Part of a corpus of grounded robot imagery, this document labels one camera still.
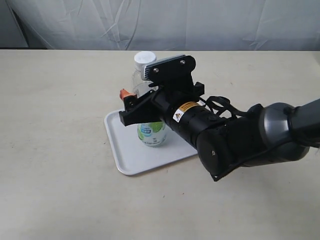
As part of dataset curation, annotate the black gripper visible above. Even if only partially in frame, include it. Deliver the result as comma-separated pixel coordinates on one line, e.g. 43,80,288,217
119,88,175,127

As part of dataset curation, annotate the clear bottle white cap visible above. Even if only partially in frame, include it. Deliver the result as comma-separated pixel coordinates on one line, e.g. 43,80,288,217
132,51,167,147

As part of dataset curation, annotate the white plastic tray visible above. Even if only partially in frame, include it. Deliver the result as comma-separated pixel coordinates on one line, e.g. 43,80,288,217
104,110,197,176

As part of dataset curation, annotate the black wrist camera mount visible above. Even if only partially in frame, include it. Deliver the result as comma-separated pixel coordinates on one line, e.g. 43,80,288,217
144,54,205,97

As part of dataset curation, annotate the grey wrinkled backdrop cloth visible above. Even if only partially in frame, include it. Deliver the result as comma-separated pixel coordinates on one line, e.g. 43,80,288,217
7,0,320,51

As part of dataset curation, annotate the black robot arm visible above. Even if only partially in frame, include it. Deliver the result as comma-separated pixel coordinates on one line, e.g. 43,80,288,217
119,89,320,181

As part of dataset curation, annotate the black cable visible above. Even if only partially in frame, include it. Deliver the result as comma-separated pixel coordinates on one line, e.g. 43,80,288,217
197,96,247,121

